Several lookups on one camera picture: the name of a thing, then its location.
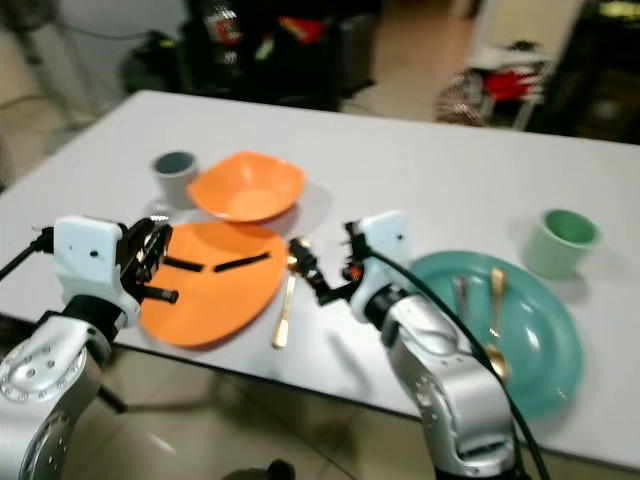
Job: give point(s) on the grey cup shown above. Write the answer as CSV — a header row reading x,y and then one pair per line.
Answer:
x,y
173,183

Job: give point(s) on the black shelf with items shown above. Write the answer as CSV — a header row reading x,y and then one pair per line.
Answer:
x,y
260,50

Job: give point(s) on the black robot foot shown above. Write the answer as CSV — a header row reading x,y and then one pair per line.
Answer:
x,y
265,469

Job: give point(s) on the woven basket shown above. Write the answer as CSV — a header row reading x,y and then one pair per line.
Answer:
x,y
460,100

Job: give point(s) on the orange bowl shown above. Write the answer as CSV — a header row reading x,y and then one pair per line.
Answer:
x,y
248,186

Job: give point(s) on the black cabinet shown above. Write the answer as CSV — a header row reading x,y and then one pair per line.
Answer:
x,y
595,70

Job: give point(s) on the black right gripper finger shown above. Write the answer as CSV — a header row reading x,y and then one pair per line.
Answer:
x,y
353,240
312,264

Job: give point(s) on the orange plate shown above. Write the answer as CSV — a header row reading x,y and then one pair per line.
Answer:
x,y
220,305

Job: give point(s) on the gold spoon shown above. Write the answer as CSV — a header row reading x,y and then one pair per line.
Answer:
x,y
497,320
284,305

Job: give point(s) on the teal plate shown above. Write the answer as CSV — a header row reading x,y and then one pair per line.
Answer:
x,y
535,320

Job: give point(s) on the red and white box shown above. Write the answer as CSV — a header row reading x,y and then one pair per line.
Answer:
x,y
510,82

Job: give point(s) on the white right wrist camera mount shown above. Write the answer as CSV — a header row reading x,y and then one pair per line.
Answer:
x,y
385,245

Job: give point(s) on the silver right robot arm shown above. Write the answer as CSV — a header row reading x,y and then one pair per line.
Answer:
x,y
450,380

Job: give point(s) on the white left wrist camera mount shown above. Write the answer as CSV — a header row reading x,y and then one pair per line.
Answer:
x,y
88,252

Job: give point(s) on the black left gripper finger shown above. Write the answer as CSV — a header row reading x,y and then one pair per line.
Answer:
x,y
240,263
182,265

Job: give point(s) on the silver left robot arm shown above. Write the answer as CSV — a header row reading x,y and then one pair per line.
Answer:
x,y
35,395

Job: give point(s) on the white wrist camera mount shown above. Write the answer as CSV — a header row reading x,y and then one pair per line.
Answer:
x,y
88,252
385,245

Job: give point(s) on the green cup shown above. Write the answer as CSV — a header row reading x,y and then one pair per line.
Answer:
x,y
560,250

